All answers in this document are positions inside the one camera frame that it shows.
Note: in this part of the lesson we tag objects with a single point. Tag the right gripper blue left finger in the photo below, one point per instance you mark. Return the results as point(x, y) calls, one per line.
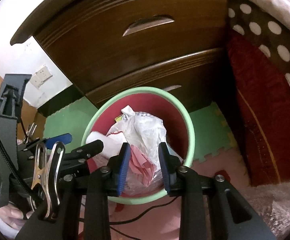
point(119, 165)

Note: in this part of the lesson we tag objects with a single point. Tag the pink sleeve forearm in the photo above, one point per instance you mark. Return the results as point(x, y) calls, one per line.
point(7, 231)

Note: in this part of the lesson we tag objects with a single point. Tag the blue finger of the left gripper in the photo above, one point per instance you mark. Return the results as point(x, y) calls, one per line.
point(86, 151)
point(64, 138)

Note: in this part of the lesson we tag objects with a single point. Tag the brown polka dot bedsheet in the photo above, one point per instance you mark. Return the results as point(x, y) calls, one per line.
point(255, 34)

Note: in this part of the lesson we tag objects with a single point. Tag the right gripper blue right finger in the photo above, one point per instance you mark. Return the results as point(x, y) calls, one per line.
point(169, 167)

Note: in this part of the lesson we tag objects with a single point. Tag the person left hand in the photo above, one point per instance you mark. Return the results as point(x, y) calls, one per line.
point(14, 217)

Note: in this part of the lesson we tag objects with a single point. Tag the pink paper packet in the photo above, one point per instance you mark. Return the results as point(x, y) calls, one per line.
point(141, 166)

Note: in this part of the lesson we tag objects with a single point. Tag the green foam floor mat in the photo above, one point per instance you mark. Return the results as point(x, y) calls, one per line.
point(212, 133)

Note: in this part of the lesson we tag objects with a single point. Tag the red bin with green rim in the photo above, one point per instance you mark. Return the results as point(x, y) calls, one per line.
point(176, 119)

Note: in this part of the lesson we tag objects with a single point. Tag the dark wooden nightstand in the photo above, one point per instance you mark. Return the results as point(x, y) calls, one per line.
point(107, 46)

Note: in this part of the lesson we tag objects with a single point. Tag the metal spring clamp right camera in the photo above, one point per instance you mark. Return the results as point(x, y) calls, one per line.
point(46, 177)

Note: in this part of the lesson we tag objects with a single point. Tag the white wall socket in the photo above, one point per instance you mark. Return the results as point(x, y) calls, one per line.
point(40, 77)

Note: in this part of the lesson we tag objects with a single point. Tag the metal spring clamp left camera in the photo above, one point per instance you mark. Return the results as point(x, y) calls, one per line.
point(29, 133)

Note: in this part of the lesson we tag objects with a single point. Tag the white opaque plastic bag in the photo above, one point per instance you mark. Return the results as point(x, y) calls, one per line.
point(146, 132)

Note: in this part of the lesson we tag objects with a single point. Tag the metal spring clamp camera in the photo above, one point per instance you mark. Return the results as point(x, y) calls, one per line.
point(29, 133)
point(46, 177)

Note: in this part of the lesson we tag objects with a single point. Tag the red bed skirt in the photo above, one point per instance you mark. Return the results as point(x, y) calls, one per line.
point(264, 101)

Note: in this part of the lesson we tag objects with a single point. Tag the white green product box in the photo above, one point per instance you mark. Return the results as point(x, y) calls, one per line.
point(117, 119)

